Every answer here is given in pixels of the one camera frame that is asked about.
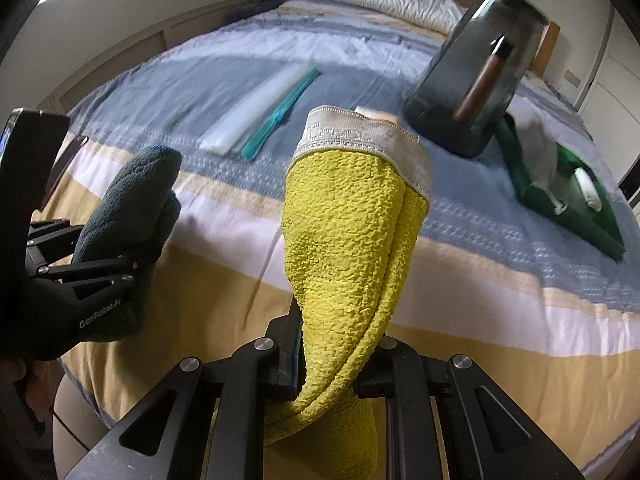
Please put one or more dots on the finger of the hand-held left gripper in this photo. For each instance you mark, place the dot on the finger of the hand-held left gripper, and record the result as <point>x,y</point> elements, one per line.
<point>90,270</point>
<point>55,237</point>

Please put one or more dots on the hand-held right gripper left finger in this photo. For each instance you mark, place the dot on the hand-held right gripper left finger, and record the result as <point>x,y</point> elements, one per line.
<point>280,360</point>

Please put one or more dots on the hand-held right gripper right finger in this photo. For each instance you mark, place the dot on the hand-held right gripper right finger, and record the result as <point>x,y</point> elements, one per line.
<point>400,375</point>

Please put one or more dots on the dark teal quilted towel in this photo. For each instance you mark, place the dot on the dark teal quilted towel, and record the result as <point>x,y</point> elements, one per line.
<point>135,195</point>

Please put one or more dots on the yellow towel with beige band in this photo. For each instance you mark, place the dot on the yellow towel with beige band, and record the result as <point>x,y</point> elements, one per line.
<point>345,235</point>

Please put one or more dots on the translucent zip pouch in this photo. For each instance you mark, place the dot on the translucent zip pouch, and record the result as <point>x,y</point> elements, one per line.
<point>240,120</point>

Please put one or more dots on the green tray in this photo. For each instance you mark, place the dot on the green tray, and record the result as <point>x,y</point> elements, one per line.
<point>537,197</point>

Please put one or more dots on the white waffle washcloth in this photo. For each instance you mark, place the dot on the white waffle washcloth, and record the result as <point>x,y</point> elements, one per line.
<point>587,187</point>

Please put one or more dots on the person's left hand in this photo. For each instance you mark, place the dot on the person's left hand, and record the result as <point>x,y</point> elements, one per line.
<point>11,370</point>

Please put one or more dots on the striped bed blanket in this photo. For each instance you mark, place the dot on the striped bed blanket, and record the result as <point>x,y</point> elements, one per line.
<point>500,285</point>

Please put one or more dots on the brown stick with black cap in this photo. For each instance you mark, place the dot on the brown stick with black cap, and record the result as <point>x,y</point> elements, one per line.
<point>480,85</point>

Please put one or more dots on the dark cloth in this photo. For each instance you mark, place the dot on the dark cloth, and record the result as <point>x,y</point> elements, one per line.
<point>260,4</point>

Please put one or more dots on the white wardrobe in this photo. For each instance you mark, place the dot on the white wardrobe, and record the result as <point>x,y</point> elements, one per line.
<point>615,85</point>

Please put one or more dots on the white pillow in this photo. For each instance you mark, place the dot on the white pillow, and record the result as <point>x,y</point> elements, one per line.
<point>390,0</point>

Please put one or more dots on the beige wall socket plate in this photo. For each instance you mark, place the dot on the beige wall socket plate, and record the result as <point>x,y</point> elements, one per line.
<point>572,78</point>

